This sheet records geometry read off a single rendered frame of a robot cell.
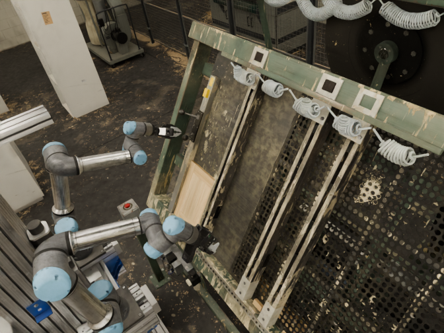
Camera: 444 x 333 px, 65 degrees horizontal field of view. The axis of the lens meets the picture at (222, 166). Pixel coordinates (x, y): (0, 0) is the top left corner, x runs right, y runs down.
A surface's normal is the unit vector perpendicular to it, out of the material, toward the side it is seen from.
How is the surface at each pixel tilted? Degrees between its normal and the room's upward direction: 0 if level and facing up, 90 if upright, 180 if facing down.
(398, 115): 58
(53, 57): 90
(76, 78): 90
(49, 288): 82
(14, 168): 90
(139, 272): 0
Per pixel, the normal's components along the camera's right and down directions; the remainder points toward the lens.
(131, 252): -0.13, -0.75
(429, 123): -0.74, 0.00
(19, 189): 0.60, 0.47
